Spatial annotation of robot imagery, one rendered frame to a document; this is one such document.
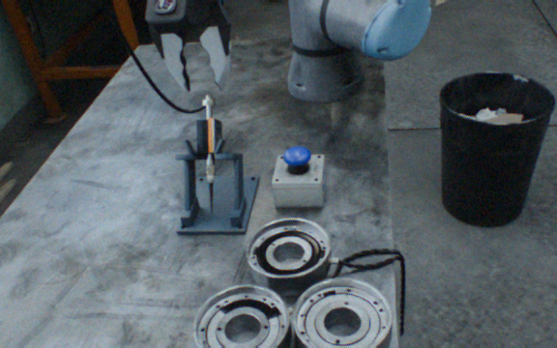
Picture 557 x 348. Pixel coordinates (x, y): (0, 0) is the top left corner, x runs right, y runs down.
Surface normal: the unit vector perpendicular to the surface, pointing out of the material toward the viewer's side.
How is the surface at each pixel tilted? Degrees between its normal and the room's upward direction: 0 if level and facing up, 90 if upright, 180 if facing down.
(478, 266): 0
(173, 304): 0
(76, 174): 0
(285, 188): 90
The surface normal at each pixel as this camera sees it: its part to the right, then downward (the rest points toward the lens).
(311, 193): -0.13, 0.59
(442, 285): -0.11, -0.80
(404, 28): 0.60, 0.52
